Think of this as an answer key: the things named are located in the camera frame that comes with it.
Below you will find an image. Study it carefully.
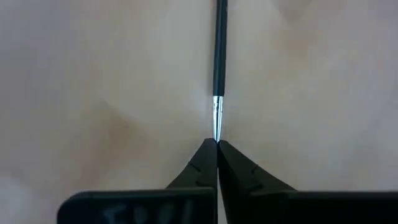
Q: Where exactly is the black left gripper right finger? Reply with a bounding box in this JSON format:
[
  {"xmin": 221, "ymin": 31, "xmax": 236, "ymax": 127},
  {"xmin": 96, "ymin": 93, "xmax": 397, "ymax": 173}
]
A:
[{"xmin": 216, "ymin": 139, "xmax": 398, "ymax": 224}]

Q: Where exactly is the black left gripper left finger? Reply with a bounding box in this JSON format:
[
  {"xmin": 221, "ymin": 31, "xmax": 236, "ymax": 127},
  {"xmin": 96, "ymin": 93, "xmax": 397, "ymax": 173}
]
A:
[{"xmin": 57, "ymin": 138, "xmax": 218, "ymax": 224}]

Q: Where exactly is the thin black pointed makeup brush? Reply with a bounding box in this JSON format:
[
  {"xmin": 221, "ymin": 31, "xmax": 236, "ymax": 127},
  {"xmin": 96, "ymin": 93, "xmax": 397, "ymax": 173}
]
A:
[{"xmin": 211, "ymin": 0, "xmax": 229, "ymax": 143}]

